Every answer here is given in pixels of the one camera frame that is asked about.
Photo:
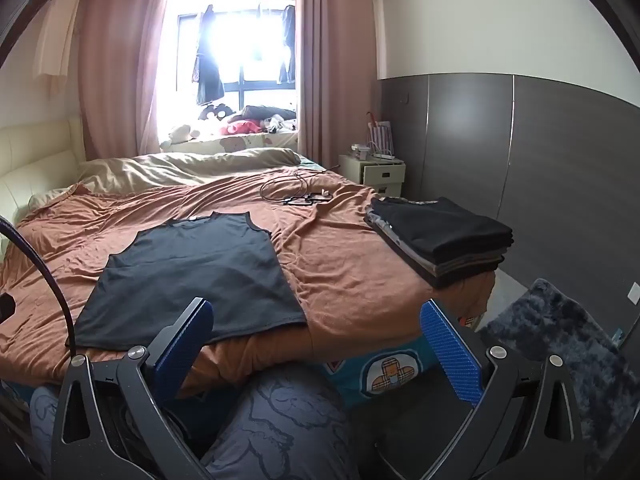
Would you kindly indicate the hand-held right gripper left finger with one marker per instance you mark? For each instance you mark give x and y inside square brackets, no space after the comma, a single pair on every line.
[186,341]

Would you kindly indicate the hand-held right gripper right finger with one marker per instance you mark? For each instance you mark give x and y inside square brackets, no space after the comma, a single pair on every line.
[450,355]

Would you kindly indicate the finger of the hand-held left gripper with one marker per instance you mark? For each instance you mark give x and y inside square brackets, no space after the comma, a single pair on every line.
[5,306]

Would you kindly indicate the black tank top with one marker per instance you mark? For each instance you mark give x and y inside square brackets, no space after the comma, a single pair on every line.
[200,270]

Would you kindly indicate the stack of folded dark clothes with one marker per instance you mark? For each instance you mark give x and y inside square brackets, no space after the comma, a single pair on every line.
[450,235]

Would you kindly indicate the teal cartoon print bed sheet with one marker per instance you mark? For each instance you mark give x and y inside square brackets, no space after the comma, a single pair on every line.
[395,372]

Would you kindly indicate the grey fluffy rug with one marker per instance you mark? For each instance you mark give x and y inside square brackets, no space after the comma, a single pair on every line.
[550,335]

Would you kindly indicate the person's patterned pants leg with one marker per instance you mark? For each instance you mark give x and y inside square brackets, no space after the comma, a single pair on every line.
[280,410]

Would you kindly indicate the orange-brown bed blanket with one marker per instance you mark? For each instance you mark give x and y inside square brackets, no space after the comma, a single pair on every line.
[340,260]

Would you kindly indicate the cream padded headboard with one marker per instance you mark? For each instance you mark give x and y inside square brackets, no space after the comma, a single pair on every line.
[35,160]

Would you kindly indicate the beige duvet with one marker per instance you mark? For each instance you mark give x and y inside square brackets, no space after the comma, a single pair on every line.
[175,167]

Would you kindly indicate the cream nightstand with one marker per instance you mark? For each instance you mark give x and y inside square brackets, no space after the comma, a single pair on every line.
[385,175]

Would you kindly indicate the white power strip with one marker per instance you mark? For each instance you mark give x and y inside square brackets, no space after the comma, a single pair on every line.
[387,157]

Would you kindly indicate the red plush toy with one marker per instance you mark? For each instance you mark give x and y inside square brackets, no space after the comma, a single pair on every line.
[240,127]

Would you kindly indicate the striped gift bag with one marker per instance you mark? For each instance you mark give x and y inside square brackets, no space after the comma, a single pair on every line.
[380,137]

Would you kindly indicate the black and white plush toy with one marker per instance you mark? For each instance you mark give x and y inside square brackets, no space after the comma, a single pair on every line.
[215,110]

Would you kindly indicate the dark cloth on sill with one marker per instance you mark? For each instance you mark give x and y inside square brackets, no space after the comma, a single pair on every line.
[270,111]

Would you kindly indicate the hanging dark garment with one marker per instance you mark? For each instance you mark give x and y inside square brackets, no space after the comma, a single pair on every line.
[287,35]
[207,80]

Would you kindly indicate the pink curtain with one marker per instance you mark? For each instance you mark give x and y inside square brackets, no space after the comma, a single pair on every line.
[120,60]
[335,60]

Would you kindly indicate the white wall socket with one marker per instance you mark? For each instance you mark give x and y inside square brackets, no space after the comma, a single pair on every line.
[633,294]

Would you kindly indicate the black window frame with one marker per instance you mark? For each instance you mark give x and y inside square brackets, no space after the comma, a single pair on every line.
[250,91]

